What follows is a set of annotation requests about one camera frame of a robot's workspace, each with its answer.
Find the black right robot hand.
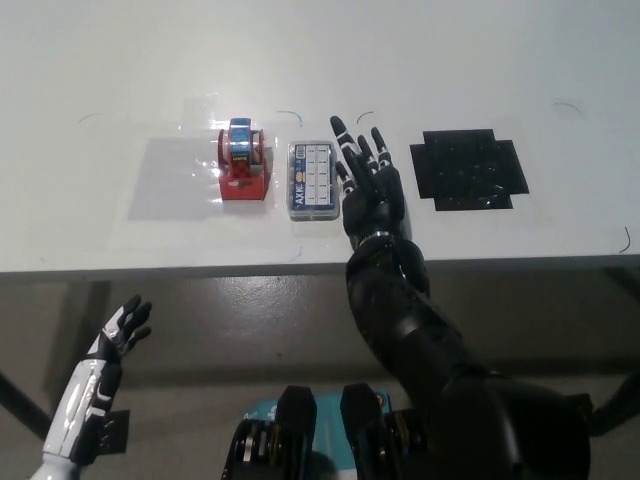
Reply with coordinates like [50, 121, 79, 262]
[329, 115, 408, 247]

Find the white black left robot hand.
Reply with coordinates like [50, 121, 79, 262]
[42, 294, 153, 455]

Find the clear blue screw box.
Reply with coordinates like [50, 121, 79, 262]
[287, 140, 343, 223]

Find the black tape patch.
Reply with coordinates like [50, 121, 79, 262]
[408, 128, 530, 213]

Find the red tape dispenser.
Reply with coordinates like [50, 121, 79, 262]
[216, 117, 274, 203]

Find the black floor plate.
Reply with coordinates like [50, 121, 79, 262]
[97, 409, 132, 456]

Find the black diagonal table leg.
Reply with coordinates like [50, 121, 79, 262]
[588, 372, 640, 440]
[0, 369, 54, 437]

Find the black teal robot body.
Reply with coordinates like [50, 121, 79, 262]
[224, 382, 436, 480]

